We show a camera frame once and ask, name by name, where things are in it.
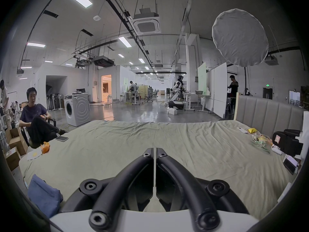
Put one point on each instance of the orange snack bag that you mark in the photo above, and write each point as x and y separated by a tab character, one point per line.
45	148

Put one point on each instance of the white paper sheet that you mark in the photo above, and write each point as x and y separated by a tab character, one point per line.
32	155

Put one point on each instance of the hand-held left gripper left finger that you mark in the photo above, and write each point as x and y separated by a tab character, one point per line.
115	190

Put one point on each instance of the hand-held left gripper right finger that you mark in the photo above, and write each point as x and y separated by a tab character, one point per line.
185	190

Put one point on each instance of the white remote control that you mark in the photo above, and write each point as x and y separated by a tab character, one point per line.
242	129

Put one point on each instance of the white hand controller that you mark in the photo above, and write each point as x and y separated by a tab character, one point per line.
276	150

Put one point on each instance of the grey padded headboard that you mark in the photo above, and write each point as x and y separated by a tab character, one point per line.
265	112

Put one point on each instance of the group of standing fans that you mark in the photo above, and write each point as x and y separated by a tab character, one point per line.
54	100

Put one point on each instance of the white table with bowl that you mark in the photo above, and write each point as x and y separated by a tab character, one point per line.
196	95

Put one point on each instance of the brown carton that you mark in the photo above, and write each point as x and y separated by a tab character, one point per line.
12	157
18	142

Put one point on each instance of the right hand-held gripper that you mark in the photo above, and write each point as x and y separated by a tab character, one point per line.
306	129

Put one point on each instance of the dark blue garment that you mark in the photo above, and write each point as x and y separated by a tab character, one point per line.
43	197

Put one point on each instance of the white box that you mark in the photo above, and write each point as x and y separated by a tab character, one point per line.
173	112

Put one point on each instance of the black chair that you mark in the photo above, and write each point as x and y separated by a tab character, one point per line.
24	132

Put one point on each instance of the dark phone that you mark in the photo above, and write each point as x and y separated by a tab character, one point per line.
61	138

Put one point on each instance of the small yellow packet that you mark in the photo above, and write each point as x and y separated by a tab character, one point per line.
252	130

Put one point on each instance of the clear plastic bag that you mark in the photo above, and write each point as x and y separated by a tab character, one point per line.
260	141

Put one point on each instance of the white humanoid robot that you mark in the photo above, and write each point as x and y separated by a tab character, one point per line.
177	90

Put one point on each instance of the white desk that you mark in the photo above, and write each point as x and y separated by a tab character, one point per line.
131	97

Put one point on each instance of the round white softbox lamp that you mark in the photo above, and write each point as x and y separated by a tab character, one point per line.
239	37

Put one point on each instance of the white washing machine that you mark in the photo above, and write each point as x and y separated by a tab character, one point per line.
79	110

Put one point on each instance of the bed with pale green sheet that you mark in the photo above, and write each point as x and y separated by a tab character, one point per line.
115	141

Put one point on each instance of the phone with white edge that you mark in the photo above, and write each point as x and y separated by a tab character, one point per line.
289	164

